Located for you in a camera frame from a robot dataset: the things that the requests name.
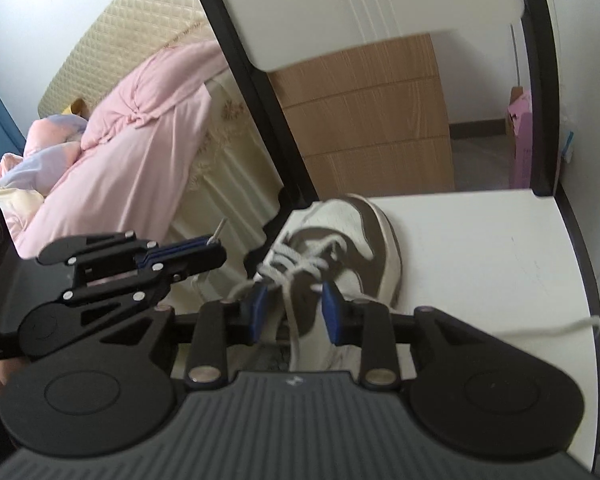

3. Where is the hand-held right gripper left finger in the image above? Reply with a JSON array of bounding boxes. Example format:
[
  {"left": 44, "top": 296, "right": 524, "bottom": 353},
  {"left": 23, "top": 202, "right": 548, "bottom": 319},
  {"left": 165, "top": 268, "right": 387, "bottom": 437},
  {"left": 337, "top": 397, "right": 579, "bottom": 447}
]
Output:
[{"left": 92, "top": 284, "right": 269, "bottom": 387}]

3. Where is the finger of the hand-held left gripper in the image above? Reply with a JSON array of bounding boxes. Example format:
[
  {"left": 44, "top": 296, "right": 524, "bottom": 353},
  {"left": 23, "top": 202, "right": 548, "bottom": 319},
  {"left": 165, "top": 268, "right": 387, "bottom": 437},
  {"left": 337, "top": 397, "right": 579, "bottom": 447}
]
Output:
[
  {"left": 62, "top": 249, "right": 228, "bottom": 342},
  {"left": 74, "top": 231, "right": 220, "bottom": 274}
]

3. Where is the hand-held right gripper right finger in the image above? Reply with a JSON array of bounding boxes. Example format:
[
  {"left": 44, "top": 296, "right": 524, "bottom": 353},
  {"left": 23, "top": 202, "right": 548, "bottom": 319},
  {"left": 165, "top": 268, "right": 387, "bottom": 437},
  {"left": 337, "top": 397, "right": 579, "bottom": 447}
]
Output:
[{"left": 322, "top": 281, "right": 501, "bottom": 389}]

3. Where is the pink cardboard box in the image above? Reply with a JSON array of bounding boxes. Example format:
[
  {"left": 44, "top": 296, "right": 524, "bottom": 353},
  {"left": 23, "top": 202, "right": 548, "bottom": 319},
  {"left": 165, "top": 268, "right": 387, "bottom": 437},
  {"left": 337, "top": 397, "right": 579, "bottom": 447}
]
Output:
[{"left": 505, "top": 86, "right": 533, "bottom": 191}]

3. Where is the white shoelace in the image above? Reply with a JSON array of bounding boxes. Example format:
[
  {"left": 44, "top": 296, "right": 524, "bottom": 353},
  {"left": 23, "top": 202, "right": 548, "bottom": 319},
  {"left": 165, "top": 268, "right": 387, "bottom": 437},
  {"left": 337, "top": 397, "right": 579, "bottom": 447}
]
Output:
[{"left": 190, "top": 217, "right": 600, "bottom": 372}]

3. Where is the pastel patchwork quilt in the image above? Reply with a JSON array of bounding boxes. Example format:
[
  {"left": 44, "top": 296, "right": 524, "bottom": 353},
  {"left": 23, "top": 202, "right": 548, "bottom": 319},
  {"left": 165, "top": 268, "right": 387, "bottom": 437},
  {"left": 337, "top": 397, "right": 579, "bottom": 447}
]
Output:
[{"left": 0, "top": 112, "right": 88, "bottom": 241}]

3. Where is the white and brown shoe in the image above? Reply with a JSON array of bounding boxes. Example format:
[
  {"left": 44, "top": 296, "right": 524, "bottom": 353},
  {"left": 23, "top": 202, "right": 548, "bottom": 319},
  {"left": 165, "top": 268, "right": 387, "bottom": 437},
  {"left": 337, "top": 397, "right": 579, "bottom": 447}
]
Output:
[{"left": 252, "top": 192, "right": 403, "bottom": 372}]

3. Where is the pink duvet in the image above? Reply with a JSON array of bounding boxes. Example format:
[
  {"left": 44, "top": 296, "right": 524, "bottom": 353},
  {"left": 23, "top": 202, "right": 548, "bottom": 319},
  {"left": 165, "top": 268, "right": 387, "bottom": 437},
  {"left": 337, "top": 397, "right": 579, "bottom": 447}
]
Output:
[{"left": 10, "top": 40, "right": 231, "bottom": 271}]

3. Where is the light wooden nightstand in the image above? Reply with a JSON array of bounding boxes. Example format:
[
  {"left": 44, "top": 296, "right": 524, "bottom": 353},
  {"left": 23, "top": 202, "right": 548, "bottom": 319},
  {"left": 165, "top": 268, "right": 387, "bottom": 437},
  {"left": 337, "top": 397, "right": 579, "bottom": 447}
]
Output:
[{"left": 270, "top": 32, "right": 456, "bottom": 201}]

